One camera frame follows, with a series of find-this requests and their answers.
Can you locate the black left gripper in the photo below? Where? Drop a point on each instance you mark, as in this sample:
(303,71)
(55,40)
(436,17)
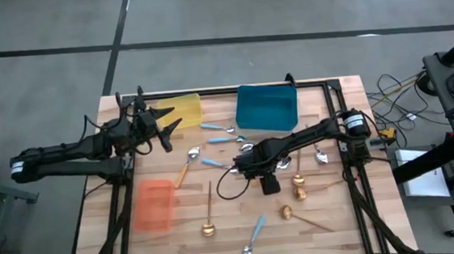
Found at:
(143,125)

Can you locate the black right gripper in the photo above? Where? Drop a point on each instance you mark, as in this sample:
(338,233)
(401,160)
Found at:
(254,163)

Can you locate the yellow plastic bin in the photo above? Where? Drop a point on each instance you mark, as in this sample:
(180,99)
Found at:
(185,112)

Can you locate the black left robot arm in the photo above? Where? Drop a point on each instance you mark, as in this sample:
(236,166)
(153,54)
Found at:
(70,149)

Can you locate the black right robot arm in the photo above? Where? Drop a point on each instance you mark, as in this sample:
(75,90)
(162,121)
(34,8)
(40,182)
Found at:
(304,133)

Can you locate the teal plastic bin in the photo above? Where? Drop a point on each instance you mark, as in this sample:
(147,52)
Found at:
(266,107)

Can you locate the orange plastic bin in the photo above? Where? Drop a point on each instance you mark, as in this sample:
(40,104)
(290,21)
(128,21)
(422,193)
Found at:
(154,205)

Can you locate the white box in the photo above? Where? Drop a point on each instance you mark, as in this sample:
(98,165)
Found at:
(421,176)

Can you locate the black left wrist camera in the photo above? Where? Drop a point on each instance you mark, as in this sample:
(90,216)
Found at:
(166,143)

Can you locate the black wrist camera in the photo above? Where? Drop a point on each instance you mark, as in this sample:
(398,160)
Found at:
(270,185)
(166,143)

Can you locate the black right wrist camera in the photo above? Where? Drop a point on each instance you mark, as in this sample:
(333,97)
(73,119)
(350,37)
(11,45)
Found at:
(270,185)

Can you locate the black upright frame post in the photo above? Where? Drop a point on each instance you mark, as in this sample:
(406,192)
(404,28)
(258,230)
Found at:
(289,79)
(140,91)

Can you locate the black aluminium table frame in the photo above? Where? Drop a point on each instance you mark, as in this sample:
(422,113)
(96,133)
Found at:
(216,91)

